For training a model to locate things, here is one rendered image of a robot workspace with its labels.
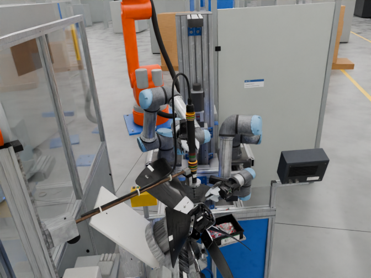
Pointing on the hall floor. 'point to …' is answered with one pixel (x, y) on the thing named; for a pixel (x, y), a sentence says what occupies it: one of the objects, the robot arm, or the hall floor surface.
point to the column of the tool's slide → (24, 213)
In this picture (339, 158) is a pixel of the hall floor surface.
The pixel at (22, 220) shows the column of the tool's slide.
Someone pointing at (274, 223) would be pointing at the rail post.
